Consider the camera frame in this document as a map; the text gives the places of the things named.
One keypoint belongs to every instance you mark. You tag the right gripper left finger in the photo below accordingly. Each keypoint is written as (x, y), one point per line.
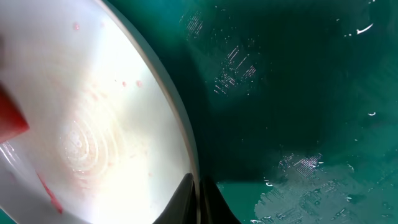
(181, 207)

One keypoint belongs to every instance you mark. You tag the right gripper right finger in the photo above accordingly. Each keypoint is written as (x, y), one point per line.
(214, 209)

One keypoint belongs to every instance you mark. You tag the light blue plate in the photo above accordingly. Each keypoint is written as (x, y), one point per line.
(109, 139)

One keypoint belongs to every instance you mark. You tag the green and red sponge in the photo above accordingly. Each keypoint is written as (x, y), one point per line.
(12, 121)

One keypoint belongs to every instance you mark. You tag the teal plastic tray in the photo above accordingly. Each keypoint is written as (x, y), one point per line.
(292, 104)

